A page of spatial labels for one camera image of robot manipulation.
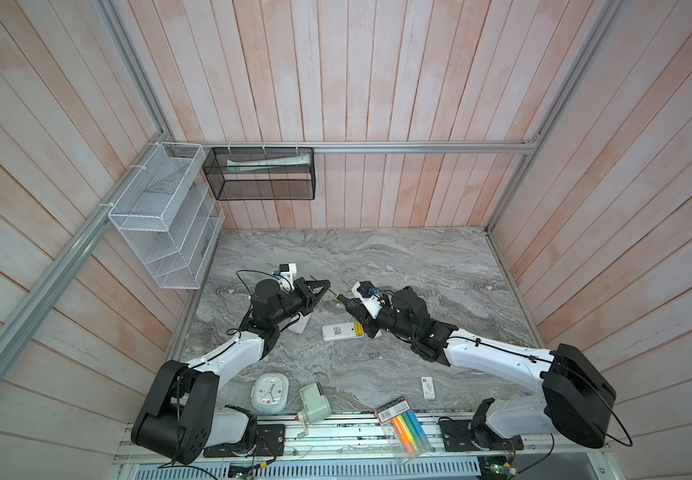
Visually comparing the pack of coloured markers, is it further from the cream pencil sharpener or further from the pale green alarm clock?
the pale green alarm clock

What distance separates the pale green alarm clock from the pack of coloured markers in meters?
0.26

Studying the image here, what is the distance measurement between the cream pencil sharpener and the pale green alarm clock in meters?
0.06

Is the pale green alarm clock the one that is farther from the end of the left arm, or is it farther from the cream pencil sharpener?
the end of the left arm

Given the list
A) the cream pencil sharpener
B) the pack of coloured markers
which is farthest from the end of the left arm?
the pack of coloured markers

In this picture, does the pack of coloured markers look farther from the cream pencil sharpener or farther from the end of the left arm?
the end of the left arm

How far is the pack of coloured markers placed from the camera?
2.39 ft

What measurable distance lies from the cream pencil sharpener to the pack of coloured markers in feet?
0.47

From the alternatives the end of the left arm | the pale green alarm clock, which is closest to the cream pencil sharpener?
the pale green alarm clock

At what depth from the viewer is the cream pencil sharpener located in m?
0.75

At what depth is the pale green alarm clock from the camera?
78 cm
